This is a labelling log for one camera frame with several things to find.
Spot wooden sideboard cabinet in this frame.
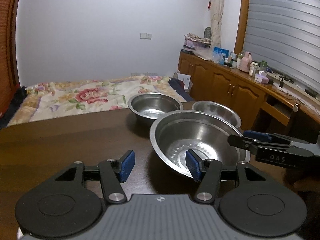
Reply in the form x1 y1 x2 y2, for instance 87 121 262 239
178 52 319 142

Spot blue picture card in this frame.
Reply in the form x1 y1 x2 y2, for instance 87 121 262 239
213 47 229 65

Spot large steel bowl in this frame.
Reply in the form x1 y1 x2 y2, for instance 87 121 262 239
150 110 251 177

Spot beige curtain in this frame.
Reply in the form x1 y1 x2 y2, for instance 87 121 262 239
210 0 225 48

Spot pink tissue box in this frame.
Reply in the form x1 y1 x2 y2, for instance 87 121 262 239
254 71 269 84

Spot folded fabric pile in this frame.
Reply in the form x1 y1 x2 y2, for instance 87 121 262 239
183 33 211 51

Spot white paper bag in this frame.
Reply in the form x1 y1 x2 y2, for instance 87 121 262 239
177 73 191 90

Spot small steel bowl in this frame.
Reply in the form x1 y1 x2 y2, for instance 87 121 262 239
192 101 242 128

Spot floral bed blanket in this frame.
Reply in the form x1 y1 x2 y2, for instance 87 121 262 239
1 75 193 128

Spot pink thermos jug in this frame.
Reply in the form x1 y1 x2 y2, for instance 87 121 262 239
239 51 252 73

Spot medium steel bowl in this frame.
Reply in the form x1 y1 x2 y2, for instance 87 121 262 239
127 92 183 127

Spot wall light switch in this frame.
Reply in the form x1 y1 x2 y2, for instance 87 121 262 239
140 33 152 40

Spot wall power outlet strip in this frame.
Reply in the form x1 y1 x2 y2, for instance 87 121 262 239
131 72 159 76

